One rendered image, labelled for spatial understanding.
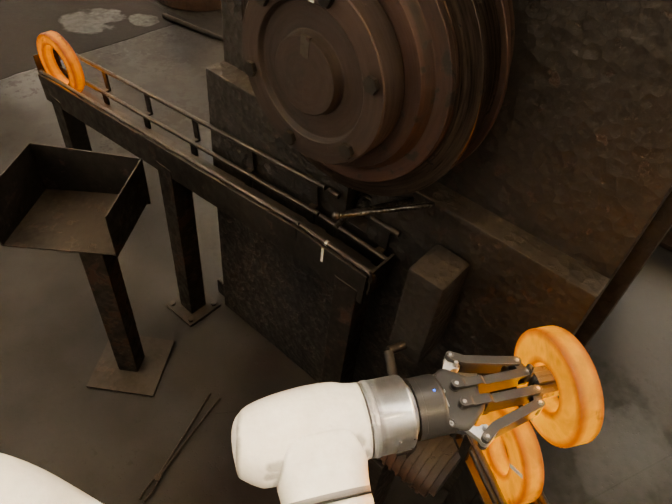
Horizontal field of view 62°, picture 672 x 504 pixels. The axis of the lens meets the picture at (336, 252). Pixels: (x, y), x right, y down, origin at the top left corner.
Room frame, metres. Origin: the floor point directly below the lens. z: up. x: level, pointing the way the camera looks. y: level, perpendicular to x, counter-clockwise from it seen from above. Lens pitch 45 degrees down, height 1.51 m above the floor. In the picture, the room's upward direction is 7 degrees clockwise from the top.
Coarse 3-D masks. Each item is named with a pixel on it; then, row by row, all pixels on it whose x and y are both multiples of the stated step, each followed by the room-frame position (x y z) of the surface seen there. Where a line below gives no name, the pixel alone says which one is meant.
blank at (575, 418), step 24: (528, 336) 0.46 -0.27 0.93; (552, 336) 0.44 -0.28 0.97; (528, 360) 0.45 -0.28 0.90; (552, 360) 0.41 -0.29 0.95; (576, 360) 0.40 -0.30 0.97; (576, 384) 0.37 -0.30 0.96; (600, 384) 0.38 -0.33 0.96; (552, 408) 0.39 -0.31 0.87; (576, 408) 0.36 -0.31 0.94; (600, 408) 0.36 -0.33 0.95; (552, 432) 0.36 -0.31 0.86; (576, 432) 0.34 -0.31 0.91
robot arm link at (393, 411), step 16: (368, 384) 0.35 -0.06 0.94; (384, 384) 0.35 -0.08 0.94; (400, 384) 0.35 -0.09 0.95; (368, 400) 0.33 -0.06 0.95; (384, 400) 0.33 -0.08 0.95; (400, 400) 0.33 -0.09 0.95; (384, 416) 0.31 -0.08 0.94; (400, 416) 0.31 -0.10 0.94; (416, 416) 0.32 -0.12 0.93; (384, 432) 0.30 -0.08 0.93; (400, 432) 0.30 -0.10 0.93; (416, 432) 0.31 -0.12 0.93; (384, 448) 0.29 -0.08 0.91; (400, 448) 0.30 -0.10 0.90
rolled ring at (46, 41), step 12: (48, 36) 1.46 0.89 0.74; (60, 36) 1.47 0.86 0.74; (48, 48) 1.50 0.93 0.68; (60, 48) 1.43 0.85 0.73; (48, 60) 1.50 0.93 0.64; (72, 60) 1.43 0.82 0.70; (48, 72) 1.49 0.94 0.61; (60, 72) 1.50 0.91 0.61; (72, 72) 1.41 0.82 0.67; (72, 84) 1.42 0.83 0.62; (84, 84) 1.44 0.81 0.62
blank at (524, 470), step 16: (496, 416) 0.44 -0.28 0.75; (512, 432) 0.40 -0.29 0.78; (528, 432) 0.41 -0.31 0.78; (496, 448) 0.43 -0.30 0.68; (512, 448) 0.39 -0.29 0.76; (528, 448) 0.38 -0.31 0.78; (496, 464) 0.40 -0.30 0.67; (512, 464) 0.38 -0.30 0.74; (528, 464) 0.36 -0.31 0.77; (512, 480) 0.36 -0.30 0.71; (528, 480) 0.35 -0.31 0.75; (512, 496) 0.35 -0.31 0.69; (528, 496) 0.34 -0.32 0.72
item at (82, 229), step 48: (0, 192) 0.86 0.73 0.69; (48, 192) 0.98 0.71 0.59; (96, 192) 1.00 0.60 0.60; (144, 192) 0.98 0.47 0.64; (0, 240) 0.80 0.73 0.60; (48, 240) 0.82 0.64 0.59; (96, 240) 0.83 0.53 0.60; (96, 288) 0.87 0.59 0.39; (144, 336) 1.00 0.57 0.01; (96, 384) 0.81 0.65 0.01; (144, 384) 0.83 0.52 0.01
